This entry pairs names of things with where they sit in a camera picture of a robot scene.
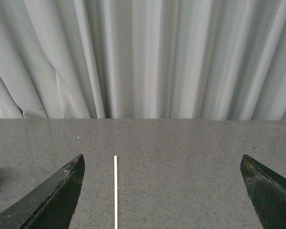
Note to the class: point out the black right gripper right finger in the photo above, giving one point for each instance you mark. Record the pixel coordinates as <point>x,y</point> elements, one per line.
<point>267,192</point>

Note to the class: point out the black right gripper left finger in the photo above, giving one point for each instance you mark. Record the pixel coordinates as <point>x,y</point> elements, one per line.
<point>52,204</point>

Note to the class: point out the white chopstick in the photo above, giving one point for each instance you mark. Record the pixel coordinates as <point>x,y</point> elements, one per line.
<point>115,193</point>

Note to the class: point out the white curtain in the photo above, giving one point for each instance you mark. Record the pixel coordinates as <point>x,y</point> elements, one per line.
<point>198,59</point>

